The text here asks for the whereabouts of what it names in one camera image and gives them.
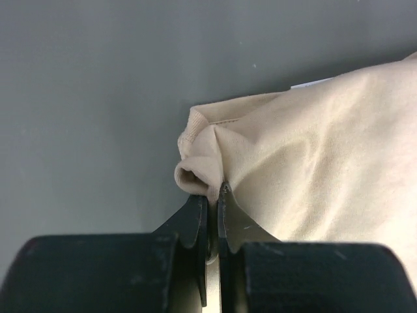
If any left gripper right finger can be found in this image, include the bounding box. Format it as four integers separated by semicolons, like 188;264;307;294
217;184;416;312

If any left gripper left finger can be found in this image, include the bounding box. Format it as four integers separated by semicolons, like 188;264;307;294
1;196;209;312

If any beige t shirt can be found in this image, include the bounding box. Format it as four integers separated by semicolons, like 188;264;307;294
175;55;416;296

